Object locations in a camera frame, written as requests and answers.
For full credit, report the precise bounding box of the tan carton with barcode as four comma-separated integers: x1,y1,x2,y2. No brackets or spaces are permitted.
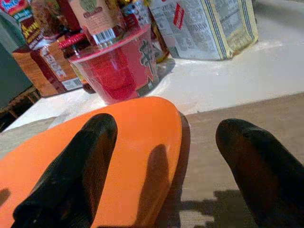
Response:
68,0,126,48

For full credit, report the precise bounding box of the striped printed paper bag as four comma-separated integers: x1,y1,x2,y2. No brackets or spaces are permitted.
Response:
148,0,235,61
213,0,259,52

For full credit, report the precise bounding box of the red yellow snack packet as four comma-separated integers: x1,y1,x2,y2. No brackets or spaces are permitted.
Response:
0,0,46,50

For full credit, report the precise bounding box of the colourful foil packet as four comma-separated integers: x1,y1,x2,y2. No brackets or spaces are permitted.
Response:
118,0,152,27

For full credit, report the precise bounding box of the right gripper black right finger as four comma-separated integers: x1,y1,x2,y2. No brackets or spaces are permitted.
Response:
215,118,304,228

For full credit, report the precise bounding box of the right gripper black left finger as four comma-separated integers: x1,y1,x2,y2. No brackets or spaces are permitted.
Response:
11,113,119,228

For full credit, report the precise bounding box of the dark green container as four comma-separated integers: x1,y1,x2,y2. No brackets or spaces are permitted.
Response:
0,11,34,107

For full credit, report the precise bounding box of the red instant noodle cup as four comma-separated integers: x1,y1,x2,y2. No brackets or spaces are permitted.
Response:
68,23,160,105

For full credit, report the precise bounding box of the jar with red lid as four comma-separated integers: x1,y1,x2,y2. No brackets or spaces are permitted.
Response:
58,33,87,60

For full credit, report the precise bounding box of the dark wooden rack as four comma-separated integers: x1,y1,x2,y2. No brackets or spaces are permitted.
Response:
0,86,41,131

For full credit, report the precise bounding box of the orange plastic plate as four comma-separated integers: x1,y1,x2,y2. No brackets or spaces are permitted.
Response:
0,96,183,228

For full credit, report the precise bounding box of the brown orange snack box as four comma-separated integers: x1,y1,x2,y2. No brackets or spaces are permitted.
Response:
11,35,84,98

